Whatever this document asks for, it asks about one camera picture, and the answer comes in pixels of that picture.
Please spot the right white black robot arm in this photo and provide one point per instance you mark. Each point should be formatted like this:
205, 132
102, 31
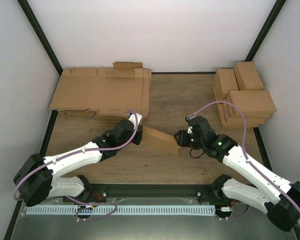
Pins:
275, 196

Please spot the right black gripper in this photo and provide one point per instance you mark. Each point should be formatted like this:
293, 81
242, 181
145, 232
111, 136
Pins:
182, 141

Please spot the folded cardboard box back left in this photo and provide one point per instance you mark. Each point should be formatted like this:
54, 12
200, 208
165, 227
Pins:
223, 82

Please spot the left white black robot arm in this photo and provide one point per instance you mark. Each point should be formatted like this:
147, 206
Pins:
41, 178

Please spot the folded cardboard box front top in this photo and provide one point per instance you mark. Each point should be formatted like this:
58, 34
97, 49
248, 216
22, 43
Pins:
256, 104

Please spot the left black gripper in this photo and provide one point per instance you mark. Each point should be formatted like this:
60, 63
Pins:
137, 141

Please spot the stack of flat cardboard sheets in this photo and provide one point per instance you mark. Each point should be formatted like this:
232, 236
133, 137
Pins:
104, 91

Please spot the folded cardboard box back right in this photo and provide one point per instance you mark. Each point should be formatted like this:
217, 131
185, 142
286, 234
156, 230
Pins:
247, 76

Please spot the light blue slotted cable duct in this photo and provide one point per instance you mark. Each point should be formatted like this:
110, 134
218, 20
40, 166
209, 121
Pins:
125, 210

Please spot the brown cardboard paper box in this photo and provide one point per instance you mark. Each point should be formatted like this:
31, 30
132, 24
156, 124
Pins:
159, 140

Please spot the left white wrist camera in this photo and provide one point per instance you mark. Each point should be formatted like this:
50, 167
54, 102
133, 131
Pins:
135, 118

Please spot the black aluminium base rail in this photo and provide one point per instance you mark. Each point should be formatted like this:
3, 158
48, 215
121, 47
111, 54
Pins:
201, 192

